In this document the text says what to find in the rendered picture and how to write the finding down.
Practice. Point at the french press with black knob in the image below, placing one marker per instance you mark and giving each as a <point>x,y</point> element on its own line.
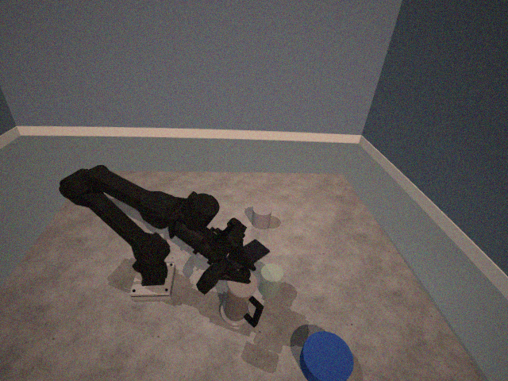
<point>238,298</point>

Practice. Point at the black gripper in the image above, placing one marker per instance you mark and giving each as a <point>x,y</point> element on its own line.
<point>220,270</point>

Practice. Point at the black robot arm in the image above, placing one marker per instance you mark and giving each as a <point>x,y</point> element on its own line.
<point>185,217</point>

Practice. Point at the blue cylinder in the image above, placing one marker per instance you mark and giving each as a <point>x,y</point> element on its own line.
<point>326,357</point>

